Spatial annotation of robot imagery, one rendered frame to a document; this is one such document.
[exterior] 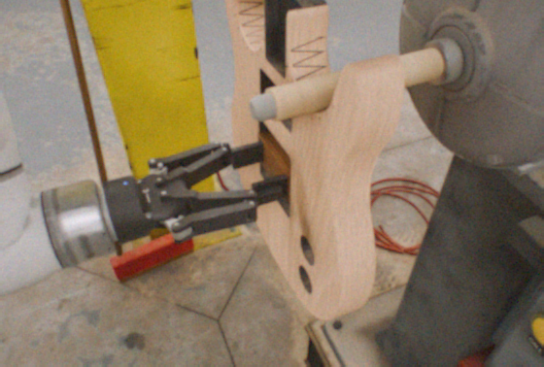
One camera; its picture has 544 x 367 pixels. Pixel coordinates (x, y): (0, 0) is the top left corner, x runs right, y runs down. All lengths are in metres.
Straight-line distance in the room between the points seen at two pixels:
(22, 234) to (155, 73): 0.94
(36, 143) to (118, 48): 1.29
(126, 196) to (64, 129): 2.07
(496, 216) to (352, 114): 0.47
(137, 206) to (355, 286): 0.25
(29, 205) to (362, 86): 0.36
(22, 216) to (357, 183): 0.33
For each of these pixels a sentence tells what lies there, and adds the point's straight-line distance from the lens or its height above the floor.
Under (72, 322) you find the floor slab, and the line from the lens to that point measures 1.84.
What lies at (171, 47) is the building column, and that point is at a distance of 1.39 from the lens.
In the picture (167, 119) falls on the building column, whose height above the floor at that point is 0.60.
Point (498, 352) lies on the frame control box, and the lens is 0.64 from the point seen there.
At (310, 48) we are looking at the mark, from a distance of 0.49.
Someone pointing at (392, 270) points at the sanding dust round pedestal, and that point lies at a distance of 1.87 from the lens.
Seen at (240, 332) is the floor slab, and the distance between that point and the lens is 1.69.
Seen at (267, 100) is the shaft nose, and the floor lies 1.26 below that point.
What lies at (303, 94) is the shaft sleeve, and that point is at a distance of 0.43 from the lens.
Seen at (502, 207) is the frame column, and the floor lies 0.97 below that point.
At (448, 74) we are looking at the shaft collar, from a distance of 0.51.
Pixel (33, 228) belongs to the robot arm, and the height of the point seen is 1.13.
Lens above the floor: 1.51
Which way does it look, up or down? 44 degrees down
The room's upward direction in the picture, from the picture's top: straight up
